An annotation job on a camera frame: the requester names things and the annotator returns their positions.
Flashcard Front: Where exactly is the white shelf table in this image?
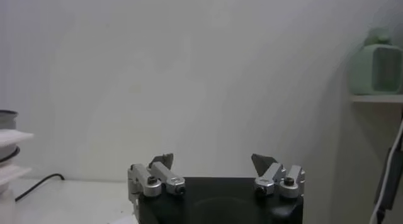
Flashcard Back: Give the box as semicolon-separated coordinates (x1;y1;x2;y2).
349;94;403;104

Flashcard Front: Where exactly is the black cooker power cord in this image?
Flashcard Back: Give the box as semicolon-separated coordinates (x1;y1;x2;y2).
14;173;65;203

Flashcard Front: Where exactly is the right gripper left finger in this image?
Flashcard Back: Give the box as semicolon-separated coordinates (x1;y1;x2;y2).
127;152;186;203

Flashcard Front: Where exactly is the pale green appliance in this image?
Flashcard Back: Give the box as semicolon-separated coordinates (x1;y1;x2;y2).
349;26;403;96

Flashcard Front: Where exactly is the cream electric cooker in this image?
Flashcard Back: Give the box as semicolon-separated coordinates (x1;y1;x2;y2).
0;146;33;224

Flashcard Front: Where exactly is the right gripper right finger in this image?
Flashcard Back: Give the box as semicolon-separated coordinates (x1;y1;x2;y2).
251;153;306;199

